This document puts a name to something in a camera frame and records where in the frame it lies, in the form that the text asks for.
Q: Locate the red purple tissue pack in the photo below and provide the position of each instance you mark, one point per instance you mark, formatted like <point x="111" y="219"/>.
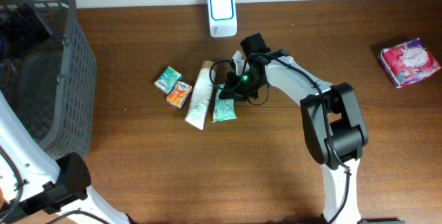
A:
<point x="408" y="63"/>

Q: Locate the dark grey plastic basket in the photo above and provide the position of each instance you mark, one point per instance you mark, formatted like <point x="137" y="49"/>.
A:
<point x="51" y="89"/>

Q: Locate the teal wet wipes pouch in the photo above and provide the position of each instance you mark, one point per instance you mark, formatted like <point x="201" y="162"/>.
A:
<point x="223" y="109"/>

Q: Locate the green pocket tissue pack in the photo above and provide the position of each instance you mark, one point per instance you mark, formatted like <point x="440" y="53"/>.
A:
<point x="166" y="81"/>

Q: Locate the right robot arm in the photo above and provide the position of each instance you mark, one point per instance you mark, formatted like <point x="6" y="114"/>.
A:
<point x="333" y="125"/>

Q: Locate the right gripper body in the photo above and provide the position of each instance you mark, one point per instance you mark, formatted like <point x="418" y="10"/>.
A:
<point x="250" y="81"/>

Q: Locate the orange pocket tissue pack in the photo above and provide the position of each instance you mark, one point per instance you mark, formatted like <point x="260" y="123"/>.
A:
<point x="179" y="94"/>

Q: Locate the white barcode scanner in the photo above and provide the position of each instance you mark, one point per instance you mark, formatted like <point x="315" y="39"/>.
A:
<point x="222" y="18"/>

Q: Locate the white tube with cork cap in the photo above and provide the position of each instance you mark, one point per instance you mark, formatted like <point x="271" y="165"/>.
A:
<point x="201" y="96"/>

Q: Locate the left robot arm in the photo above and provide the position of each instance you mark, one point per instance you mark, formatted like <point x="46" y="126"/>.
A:
<point x="31" y="181"/>

